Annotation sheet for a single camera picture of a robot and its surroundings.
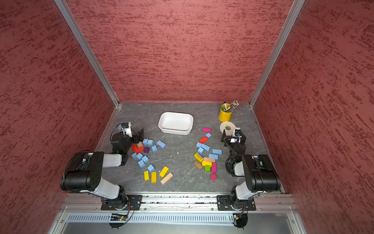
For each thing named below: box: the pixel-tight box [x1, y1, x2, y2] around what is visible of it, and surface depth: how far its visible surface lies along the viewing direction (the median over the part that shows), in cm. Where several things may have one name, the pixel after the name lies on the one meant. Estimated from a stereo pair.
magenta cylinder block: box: [210, 173, 217, 181], surface depth 84 cm
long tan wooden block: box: [160, 172, 174, 185], surface depth 83 cm
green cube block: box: [205, 164, 211, 173], surface depth 86 cm
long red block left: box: [134, 145, 145, 154], surface depth 94 cm
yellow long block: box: [158, 165, 170, 178], surface depth 85 cm
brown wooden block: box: [193, 160, 204, 171], surface depth 89 cm
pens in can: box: [221, 99, 240, 113], surface depth 102 cm
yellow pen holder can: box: [218, 103, 234, 123], surface depth 106 cm
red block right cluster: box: [198, 136, 209, 144], surface depth 102 cm
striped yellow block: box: [194, 152, 205, 164], surface depth 90 cm
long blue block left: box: [156, 139, 167, 149], surface depth 97 cm
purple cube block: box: [143, 146, 150, 154], surface depth 96 cm
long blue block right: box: [200, 143, 211, 152], surface depth 96 cm
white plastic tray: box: [158, 112, 194, 136], surface depth 108 cm
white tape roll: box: [219, 121, 237, 137], surface depth 108 cm
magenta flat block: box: [202, 127, 212, 133], surface depth 106 cm
